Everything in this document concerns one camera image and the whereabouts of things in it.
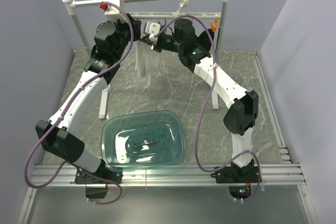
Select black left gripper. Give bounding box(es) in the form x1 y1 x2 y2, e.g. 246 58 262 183
111 13 142 60

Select white underwear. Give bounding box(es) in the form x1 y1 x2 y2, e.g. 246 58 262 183
135 40 161 78

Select white plastic clip hanger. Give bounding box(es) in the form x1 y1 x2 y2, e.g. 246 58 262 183
129 0 221 20

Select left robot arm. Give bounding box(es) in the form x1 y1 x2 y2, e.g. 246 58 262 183
35 18 141 183

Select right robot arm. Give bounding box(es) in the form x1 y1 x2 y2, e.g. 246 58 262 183
137 15 259 182

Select orange plastic clip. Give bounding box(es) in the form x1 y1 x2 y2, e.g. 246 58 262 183
210 19 218 33

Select silver white clothes rack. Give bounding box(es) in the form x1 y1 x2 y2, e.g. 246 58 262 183
57 0 238 121

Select teal transparent plastic basin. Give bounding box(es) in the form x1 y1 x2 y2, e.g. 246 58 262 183
101 110 185 172

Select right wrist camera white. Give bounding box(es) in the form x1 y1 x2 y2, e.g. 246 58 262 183
144 21 161 44

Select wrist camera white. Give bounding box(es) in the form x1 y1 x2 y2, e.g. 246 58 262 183
100 0 126 22
144 21 161 44

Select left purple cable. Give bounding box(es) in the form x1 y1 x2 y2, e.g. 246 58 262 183
24 2 134 205

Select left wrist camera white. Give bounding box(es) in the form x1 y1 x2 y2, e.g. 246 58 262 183
100 0 126 22

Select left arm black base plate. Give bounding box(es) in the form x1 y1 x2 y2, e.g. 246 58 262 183
74 168 123 205

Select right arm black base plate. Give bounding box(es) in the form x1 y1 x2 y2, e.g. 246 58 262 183
214 165 264 200

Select aluminium rail frame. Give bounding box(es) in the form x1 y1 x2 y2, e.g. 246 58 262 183
18 52 318 223

